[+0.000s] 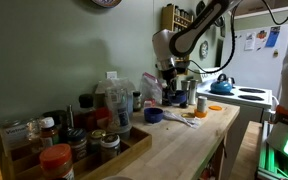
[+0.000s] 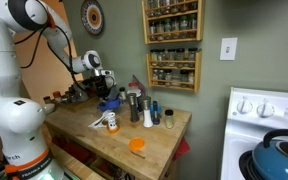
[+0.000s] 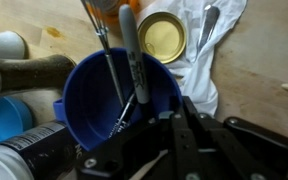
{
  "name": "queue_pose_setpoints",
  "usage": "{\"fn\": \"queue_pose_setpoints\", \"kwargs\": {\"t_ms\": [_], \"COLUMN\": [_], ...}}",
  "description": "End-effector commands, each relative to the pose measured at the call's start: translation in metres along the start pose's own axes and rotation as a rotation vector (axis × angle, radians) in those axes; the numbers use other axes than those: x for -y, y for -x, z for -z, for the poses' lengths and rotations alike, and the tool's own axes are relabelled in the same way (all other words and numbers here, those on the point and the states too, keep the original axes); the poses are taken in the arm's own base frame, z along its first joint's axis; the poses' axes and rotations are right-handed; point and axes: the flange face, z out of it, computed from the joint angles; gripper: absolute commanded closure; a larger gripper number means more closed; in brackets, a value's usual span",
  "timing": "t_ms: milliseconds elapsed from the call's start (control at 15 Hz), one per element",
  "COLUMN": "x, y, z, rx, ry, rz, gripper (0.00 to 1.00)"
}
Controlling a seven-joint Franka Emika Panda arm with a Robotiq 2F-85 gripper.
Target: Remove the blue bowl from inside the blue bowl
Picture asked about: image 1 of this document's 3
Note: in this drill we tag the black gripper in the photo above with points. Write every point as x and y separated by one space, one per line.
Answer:
169 76

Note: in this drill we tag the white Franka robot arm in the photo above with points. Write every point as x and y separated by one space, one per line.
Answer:
160 41

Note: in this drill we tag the dark cylindrical canister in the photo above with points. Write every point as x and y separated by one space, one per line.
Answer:
165 102

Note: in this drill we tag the black pepper grinder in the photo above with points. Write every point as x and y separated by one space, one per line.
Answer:
185 85

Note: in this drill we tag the clear zip bag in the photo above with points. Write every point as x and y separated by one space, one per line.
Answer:
150 86

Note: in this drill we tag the white shaker with steel top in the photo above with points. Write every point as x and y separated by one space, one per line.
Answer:
193 93

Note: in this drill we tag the flat gold lid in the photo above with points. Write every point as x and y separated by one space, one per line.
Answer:
187 115

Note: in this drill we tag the white plastic wrapper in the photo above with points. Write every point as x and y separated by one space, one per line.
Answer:
184 120

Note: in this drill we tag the white electric stove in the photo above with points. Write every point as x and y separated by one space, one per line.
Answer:
202 91

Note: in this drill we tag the small jar with black lid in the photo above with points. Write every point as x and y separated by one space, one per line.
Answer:
137 101

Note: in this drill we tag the white bottle with orange cap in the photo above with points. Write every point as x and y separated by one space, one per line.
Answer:
201 105

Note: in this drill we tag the orange plastic lid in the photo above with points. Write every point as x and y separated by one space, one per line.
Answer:
215 108

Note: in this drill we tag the clear plastic bag with containers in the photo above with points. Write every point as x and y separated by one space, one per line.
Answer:
117 103

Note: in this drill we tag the wooden tray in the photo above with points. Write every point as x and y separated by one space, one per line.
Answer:
130 146

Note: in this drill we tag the red box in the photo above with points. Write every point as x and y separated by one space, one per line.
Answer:
102 116

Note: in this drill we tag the jar with white lid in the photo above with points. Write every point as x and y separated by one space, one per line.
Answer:
110 148

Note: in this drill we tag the white refrigerator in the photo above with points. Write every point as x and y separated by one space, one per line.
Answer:
250 70

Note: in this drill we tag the dark sauce bottle black cap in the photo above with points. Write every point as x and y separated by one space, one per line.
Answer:
86 111

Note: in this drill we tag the jar with gold lid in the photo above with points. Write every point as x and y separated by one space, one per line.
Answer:
97 140

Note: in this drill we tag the white paper sheet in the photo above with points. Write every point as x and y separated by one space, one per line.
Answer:
249 41

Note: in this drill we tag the paper with orange print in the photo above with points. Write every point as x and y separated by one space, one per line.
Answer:
261 39

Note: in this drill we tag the jar with blue lid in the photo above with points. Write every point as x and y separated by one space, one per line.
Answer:
77 145

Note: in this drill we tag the small fridge magnet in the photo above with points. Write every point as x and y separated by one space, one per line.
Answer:
275 53

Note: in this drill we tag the dark glass jar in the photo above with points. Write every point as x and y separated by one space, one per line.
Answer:
55 116

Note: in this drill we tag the blue paper sheet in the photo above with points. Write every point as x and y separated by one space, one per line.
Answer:
272 36

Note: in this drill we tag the spice bottle with white cap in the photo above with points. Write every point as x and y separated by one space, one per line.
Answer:
49 131

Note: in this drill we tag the robot stand with green light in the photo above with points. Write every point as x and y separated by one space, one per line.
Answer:
280 156

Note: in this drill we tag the jar with orange lid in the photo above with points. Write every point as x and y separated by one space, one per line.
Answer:
57 163

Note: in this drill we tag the clear drinking glass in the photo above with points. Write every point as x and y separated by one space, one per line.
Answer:
33 128

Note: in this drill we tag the labelled glass jar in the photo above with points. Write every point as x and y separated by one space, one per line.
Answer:
14 135

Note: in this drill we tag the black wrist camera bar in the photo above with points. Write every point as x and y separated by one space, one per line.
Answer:
182 68

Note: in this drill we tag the wooden wall spice rack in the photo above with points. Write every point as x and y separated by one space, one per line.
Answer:
185 60
170 18

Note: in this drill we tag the round wall clock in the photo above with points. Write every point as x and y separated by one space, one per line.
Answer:
204 50

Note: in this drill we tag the white wall outlet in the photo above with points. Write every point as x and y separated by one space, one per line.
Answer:
111 75

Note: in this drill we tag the decorative wall plate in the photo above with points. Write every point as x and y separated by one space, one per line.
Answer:
106 2

